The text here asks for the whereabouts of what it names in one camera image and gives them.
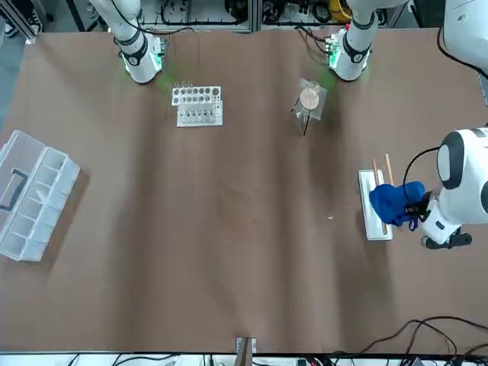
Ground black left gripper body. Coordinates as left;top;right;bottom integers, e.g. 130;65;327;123
403;190;434;226

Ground blue rag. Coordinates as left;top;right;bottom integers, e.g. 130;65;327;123
368;181;426;232

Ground clear plastic compartment box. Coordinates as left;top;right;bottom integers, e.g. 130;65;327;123
0;129;83;264

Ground white rag rack wooden rods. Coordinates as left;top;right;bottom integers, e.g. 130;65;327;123
358;153;394;241

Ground white test tube rack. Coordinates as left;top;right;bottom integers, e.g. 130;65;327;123
170;80;225;128

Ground round wooden disc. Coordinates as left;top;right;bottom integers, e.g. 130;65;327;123
299;88;320;110

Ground yellow object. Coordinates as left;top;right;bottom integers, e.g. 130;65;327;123
329;0;352;22

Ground black white sneaker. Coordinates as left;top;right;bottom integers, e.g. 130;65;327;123
3;14;19;38
27;5;43;28

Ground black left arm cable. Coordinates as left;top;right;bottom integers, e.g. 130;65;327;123
402;146;445;214

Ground black cable loop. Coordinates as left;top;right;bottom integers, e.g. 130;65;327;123
335;315;488;361

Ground aluminium camera post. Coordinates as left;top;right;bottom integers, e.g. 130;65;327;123
235;336;258;366

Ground aluminium frame rail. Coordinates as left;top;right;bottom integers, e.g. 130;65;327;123
140;17;346;34

